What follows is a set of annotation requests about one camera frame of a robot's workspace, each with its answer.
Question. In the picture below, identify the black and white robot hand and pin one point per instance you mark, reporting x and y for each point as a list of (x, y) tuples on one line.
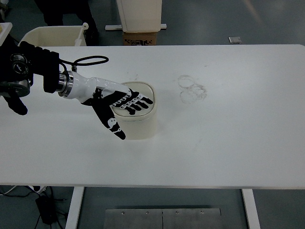
[(102, 95)]

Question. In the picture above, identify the cream square trash can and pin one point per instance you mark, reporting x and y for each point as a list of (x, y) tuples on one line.
[(143, 123)]

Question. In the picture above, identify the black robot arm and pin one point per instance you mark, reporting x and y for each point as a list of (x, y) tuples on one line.
[(19, 63)]

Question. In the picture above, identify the brown cardboard box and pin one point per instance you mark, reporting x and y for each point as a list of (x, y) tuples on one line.
[(139, 39)]

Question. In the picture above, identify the grey metal floor bar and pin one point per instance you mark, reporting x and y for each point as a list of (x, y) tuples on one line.
[(119, 27)]

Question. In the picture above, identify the cream plastic bin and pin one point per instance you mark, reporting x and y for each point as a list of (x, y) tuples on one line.
[(56, 36)]

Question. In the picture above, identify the white table at left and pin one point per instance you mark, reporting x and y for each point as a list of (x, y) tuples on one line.
[(5, 28)]

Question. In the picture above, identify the black power adapter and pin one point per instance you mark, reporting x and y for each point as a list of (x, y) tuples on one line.
[(46, 209)]

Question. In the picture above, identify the left white table leg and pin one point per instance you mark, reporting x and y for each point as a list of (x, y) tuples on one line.
[(75, 208)]

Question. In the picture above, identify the white table leg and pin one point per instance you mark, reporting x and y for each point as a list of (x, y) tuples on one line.
[(250, 209), (75, 208)]

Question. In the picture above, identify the small grey floor plate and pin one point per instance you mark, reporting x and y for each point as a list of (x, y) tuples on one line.
[(235, 40)]

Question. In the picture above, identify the metal floor plate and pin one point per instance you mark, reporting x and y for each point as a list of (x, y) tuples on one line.
[(166, 218)]

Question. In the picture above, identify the right white table leg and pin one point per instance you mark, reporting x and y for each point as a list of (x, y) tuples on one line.
[(250, 209)]

